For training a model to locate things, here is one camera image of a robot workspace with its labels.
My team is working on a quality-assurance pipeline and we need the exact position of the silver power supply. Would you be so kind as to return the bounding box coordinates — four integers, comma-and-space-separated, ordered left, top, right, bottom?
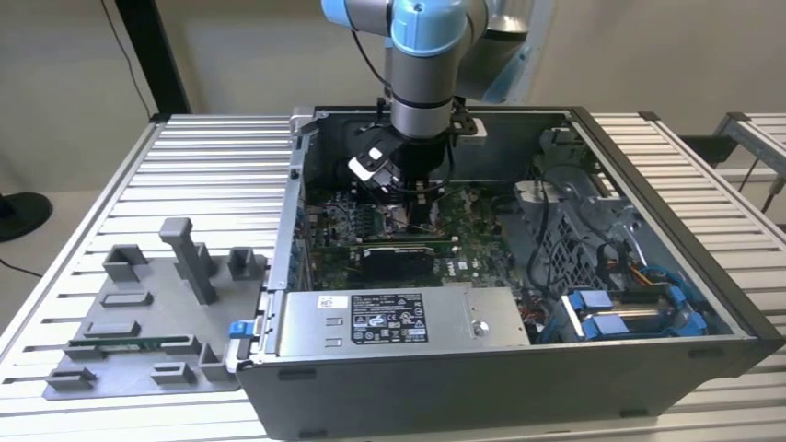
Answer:
274, 284, 533, 359

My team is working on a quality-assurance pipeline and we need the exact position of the black PC case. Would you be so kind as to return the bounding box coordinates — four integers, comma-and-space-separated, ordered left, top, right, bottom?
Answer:
237, 104, 786, 441

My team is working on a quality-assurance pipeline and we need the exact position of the black upright pole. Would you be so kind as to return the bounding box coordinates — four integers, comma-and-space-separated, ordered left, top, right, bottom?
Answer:
115, 0, 193, 116

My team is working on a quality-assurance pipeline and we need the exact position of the green RAM stick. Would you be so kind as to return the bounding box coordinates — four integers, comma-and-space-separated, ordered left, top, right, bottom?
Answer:
67, 337, 193, 351
354, 233, 461, 246

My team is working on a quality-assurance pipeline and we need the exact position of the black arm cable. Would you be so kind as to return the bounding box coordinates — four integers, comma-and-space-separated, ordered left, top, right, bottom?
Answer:
350, 27, 398, 116

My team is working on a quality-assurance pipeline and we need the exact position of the green motherboard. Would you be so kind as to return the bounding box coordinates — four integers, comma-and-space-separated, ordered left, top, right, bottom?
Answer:
303, 181, 535, 296

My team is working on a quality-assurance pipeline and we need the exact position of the blue disk carrier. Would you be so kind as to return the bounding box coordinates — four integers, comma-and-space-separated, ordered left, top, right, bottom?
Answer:
562, 275, 693, 319
577, 308, 709, 343

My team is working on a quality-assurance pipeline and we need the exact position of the CPU socket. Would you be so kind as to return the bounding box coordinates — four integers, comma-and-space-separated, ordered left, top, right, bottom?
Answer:
378, 201, 447, 234

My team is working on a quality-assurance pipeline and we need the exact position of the round black stand base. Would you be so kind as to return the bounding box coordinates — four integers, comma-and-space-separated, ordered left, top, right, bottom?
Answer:
0, 191, 54, 244

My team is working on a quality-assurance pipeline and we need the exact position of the small wrist camera bracket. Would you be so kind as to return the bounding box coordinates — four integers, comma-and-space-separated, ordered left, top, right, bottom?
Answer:
450, 108, 491, 140

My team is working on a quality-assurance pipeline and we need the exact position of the grey parts rack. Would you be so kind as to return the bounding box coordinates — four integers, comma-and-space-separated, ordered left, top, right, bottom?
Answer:
40, 215, 271, 401

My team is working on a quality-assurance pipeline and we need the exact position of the grey drive cage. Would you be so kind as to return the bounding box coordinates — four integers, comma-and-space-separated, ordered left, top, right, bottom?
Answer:
494, 163, 644, 296

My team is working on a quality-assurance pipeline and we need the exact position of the aluminium side table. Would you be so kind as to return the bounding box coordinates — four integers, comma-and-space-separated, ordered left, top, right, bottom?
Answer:
712, 110, 786, 185

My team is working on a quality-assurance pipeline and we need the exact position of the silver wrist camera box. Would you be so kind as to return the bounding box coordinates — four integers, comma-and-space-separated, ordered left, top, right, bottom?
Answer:
347, 133, 409, 193

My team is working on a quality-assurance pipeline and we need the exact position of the black graphics card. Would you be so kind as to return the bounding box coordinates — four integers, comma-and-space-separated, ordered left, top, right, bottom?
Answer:
358, 245, 437, 285

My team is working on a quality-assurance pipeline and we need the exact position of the blue wire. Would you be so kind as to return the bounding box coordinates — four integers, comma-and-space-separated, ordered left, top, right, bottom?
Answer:
638, 262, 684, 289

